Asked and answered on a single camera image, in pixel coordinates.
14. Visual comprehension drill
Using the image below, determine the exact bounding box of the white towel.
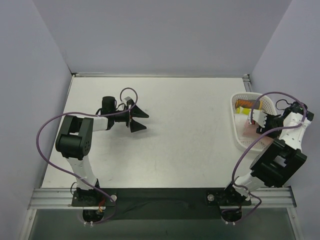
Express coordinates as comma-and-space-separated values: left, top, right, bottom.
234, 113, 248, 137

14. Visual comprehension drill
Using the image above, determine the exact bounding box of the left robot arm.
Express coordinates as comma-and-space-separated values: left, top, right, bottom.
55, 96, 149, 206

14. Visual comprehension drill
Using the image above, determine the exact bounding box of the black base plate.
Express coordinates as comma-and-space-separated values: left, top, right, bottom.
82, 201, 242, 221

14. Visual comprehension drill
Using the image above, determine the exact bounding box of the white perforated plastic basket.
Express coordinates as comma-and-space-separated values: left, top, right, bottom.
230, 92, 277, 153

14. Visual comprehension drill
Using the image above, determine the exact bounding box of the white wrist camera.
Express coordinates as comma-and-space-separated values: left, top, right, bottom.
247, 109, 267, 128
122, 96, 135, 110

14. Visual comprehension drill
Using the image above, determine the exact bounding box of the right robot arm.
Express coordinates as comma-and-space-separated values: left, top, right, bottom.
221, 101, 314, 205

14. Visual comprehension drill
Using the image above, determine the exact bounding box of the pink towel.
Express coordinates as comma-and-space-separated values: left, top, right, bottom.
242, 121, 273, 145

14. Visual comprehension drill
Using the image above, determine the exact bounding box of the rolled yellow towel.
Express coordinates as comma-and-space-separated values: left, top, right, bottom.
235, 106, 252, 116

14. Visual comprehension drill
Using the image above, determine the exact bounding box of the aluminium front rail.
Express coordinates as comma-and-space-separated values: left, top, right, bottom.
28, 187, 297, 210

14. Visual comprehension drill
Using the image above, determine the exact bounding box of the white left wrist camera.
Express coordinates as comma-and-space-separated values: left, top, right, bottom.
122, 96, 135, 110

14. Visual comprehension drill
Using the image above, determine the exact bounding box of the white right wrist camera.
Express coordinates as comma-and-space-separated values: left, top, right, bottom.
247, 109, 267, 128

